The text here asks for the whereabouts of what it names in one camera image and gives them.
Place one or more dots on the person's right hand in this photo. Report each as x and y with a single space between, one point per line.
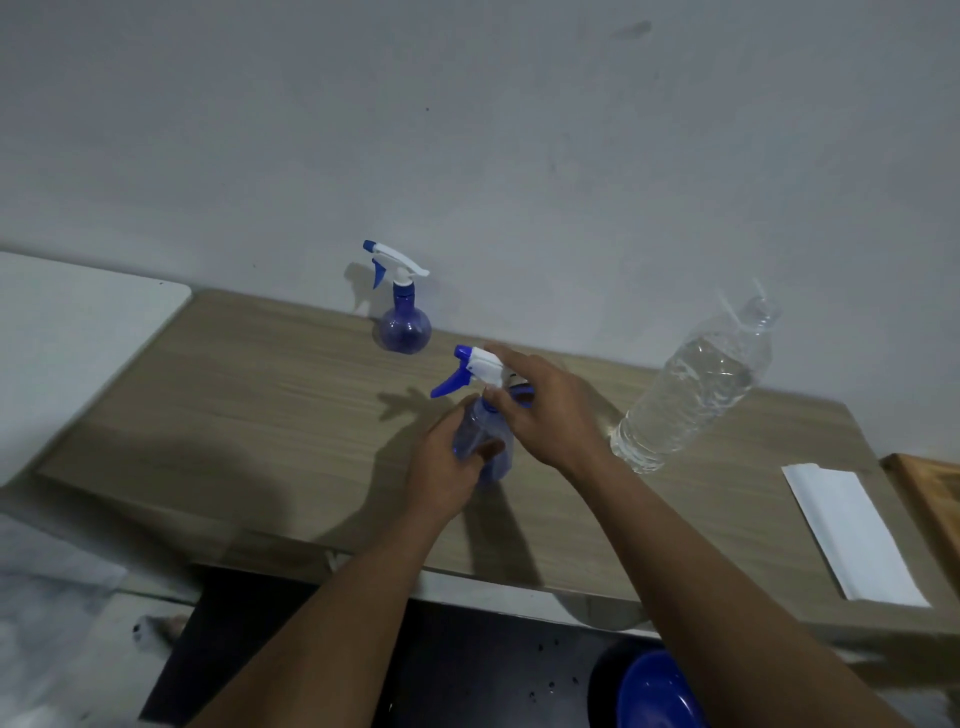
555 424

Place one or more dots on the person's left hand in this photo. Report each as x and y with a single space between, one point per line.
439 480

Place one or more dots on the person's left thumb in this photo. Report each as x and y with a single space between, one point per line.
484 452

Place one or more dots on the person's right thumb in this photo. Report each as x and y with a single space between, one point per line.
501 406

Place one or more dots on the blue translucent spray bottle body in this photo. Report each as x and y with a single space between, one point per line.
480 435

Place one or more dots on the white blue trigger sprayer head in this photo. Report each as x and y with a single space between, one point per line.
476 365

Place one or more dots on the person's right forearm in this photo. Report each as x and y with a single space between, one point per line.
720 615

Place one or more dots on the person's left forearm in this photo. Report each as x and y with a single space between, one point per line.
337 637

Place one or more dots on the blue spray bottle with sprayer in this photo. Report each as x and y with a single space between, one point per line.
405 326

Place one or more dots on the clear plastic water bottle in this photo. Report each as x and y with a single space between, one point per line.
694 386

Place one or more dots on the black floor mat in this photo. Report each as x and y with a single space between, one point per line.
465 667

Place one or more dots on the blue plastic basin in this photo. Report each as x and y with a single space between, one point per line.
656 694

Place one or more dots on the white folded paper towel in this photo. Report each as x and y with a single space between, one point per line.
851 529

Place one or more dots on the white table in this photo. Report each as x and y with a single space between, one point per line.
71 352

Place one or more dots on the wooden tray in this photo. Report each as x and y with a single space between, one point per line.
934 502

